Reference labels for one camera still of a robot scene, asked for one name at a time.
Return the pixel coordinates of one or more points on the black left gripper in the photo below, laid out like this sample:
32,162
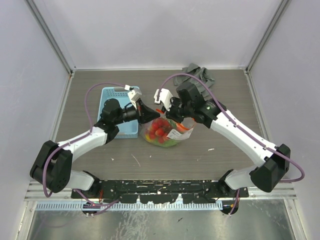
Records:
145,113

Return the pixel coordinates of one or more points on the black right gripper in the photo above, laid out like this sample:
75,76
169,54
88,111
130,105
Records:
170,114

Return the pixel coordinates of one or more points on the yellow banana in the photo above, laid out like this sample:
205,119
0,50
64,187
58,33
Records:
147,137

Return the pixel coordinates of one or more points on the clear zip top bag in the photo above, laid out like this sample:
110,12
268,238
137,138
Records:
189,123

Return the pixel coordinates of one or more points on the blue plastic basket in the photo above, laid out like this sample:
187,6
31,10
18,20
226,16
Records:
127,130

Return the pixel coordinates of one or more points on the red strawberry cluster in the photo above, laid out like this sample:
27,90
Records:
159,128

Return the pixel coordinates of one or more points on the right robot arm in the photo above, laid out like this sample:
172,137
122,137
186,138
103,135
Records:
270,162

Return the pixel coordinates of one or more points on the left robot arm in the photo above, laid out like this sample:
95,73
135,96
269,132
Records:
53,165

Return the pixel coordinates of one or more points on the grey crumpled cloth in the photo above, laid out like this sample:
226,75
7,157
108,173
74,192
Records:
201,73

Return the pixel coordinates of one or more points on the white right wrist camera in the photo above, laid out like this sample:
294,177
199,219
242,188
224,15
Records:
163,96

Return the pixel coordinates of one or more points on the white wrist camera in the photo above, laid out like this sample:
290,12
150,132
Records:
134,94
163,96

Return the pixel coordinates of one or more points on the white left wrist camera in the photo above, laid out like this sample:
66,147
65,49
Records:
134,94

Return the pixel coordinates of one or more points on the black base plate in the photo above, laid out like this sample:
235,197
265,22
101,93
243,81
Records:
159,191

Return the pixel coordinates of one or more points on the blue slotted cable duct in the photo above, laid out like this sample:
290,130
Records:
80,205

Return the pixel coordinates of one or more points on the aluminium frame rail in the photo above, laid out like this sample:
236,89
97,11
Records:
282,191

